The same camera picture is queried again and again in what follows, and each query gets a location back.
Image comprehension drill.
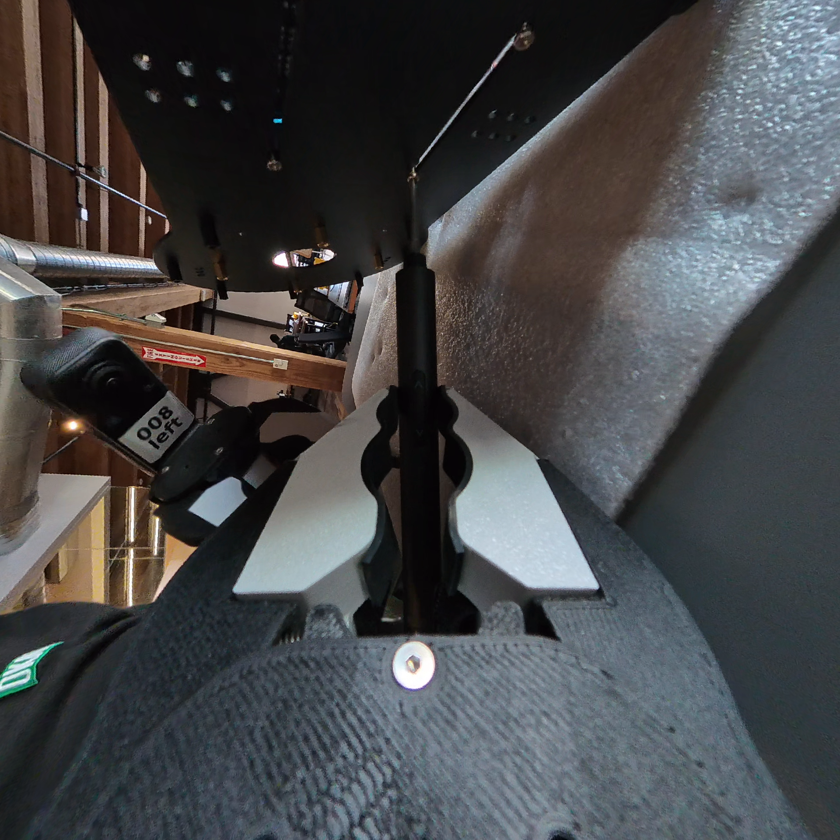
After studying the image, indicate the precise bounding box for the silver air duct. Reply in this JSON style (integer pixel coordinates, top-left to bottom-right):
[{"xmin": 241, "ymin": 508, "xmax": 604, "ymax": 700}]
[{"xmin": 0, "ymin": 233, "xmax": 170, "ymax": 557}]

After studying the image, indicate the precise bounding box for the red and white sign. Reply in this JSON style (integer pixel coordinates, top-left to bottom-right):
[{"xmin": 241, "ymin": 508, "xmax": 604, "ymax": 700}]
[{"xmin": 141, "ymin": 346, "xmax": 208, "ymax": 370}]

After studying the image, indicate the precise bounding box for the white foam sheet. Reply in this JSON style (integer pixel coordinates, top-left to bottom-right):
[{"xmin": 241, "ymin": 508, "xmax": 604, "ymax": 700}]
[{"xmin": 344, "ymin": 0, "xmax": 840, "ymax": 519}]

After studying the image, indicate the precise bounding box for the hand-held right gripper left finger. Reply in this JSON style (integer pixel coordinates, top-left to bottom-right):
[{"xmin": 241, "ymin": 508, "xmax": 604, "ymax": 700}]
[{"xmin": 233, "ymin": 386, "xmax": 403, "ymax": 621}]

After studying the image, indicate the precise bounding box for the black pen-shaped screwdriver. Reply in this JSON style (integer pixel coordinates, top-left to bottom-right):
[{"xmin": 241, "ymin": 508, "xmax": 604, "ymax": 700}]
[{"xmin": 394, "ymin": 167, "xmax": 455, "ymax": 634}]

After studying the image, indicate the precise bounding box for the dark grey desk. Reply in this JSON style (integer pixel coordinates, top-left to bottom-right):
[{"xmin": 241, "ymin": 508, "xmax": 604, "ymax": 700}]
[{"xmin": 620, "ymin": 217, "xmax": 840, "ymax": 840}]

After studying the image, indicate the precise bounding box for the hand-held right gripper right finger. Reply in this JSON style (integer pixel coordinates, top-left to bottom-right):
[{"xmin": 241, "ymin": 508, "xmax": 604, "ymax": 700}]
[{"xmin": 438, "ymin": 386, "xmax": 602, "ymax": 609}]

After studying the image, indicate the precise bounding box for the blue toy robot arm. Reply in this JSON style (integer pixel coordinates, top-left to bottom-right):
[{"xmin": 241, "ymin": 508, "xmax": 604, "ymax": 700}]
[{"xmin": 69, "ymin": 0, "xmax": 700, "ymax": 293}]

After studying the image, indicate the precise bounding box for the steel tie rod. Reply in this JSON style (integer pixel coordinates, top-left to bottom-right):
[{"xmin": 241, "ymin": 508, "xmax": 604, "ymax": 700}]
[{"xmin": 0, "ymin": 130, "xmax": 166, "ymax": 219}]

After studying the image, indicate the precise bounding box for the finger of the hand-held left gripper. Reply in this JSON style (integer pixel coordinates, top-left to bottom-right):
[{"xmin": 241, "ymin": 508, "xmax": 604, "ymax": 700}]
[
  {"xmin": 189, "ymin": 476, "xmax": 249, "ymax": 528},
  {"xmin": 248, "ymin": 397, "xmax": 345, "ymax": 491}
]

